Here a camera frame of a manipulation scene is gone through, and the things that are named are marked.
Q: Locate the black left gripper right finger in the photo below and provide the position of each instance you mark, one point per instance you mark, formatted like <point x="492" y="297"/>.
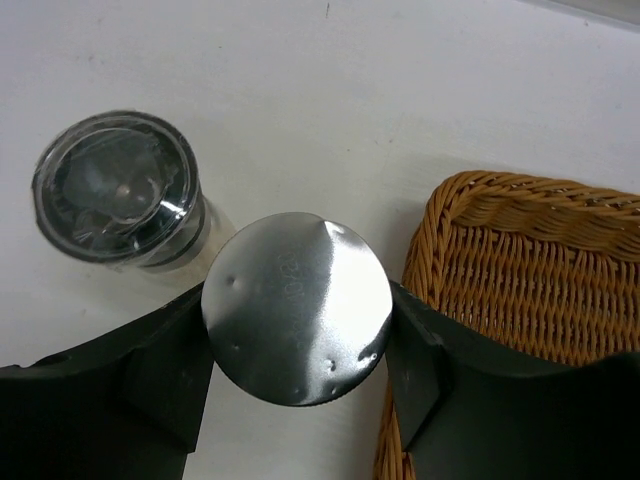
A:
<point x="471" y="408"/>

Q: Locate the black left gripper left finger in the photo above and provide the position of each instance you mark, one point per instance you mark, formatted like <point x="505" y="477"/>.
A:
<point x="126" y="405"/>

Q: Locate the white beads jar silver lid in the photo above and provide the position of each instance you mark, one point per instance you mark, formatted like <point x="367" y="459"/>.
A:
<point x="297" y="309"/>

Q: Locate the clear-capped grinder with white salt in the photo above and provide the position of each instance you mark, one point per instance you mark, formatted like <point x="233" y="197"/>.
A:
<point x="122" y="189"/>

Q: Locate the brown wicker divided basket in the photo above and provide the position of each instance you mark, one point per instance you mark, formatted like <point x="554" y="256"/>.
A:
<point x="549" y="268"/>

